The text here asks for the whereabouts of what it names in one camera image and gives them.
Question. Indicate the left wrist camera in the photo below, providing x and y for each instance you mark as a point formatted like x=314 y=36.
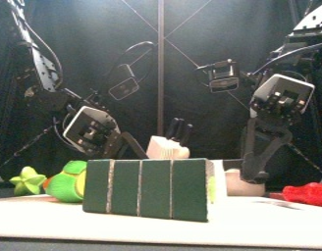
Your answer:
x=122 y=86

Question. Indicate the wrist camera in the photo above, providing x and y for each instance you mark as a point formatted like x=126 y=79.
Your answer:
x=223 y=78
x=122 y=86

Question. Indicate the light green star toy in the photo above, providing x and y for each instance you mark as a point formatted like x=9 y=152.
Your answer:
x=27 y=181

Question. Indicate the orange toy carrot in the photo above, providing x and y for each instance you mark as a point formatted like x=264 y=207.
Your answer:
x=45 y=184

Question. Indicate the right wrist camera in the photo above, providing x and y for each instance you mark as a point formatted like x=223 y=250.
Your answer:
x=223 y=78

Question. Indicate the red toy pepper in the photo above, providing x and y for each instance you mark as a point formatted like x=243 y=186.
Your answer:
x=307 y=194

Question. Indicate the vertical metal frame pole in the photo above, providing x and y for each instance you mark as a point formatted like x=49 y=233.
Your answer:
x=160 y=65

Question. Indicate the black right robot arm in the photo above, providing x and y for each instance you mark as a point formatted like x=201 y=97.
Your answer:
x=314 y=23

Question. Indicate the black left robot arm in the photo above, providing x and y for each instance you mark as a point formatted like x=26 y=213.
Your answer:
x=41 y=68

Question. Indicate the white knife block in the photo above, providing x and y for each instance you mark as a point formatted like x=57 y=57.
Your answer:
x=165 y=150

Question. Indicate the dark green toy sushi roll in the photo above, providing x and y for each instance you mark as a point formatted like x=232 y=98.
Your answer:
x=145 y=189

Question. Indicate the toy corn with green husk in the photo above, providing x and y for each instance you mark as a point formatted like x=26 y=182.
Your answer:
x=65 y=188

